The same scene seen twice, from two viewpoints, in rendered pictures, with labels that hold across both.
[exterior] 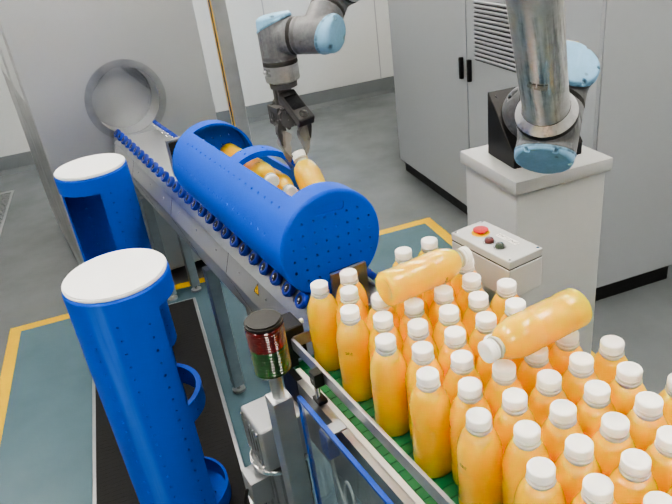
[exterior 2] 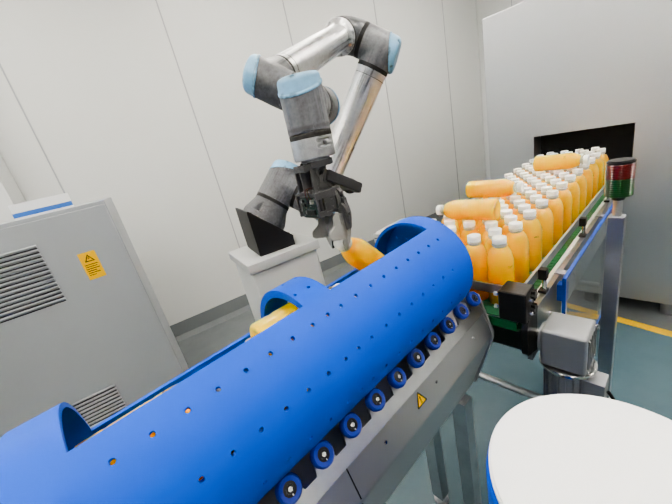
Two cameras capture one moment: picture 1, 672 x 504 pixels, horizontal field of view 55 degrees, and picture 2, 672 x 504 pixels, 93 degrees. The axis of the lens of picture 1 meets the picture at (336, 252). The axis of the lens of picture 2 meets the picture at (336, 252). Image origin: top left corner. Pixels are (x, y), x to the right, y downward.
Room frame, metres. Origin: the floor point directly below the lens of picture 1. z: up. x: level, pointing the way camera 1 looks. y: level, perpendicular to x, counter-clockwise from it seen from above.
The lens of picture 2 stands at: (1.87, 0.77, 1.48)
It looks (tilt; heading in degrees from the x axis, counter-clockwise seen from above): 19 degrees down; 257
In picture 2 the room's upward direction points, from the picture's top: 13 degrees counter-clockwise
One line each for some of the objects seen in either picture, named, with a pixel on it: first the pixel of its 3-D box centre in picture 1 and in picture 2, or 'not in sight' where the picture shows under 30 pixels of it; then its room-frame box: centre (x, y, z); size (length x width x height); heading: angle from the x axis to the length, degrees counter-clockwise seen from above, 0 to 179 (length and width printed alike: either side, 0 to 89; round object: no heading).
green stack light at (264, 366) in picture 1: (270, 355); (619, 186); (0.88, 0.13, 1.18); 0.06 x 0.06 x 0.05
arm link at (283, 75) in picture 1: (280, 73); (314, 149); (1.70, 0.08, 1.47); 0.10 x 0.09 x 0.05; 116
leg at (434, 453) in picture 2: not in sight; (433, 444); (1.48, -0.05, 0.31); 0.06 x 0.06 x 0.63; 26
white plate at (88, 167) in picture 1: (90, 166); not in sight; (2.53, 0.93, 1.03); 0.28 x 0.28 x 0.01
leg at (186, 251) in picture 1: (183, 241); not in sight; (3.24, 0.82, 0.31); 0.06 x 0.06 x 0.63; 26
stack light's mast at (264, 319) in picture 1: (270, 358); (619, 188); (0.88, 0.13, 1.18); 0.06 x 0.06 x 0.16
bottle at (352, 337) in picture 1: (355, 354); (516, 256); (1.10, -0.01, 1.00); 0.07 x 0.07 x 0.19
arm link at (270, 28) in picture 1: (277, 38); (304, 106); (1.70, 0.07, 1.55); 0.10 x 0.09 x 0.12; 60
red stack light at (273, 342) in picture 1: (265, 333); (620, 170); (0.88, 0.13, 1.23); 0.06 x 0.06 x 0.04
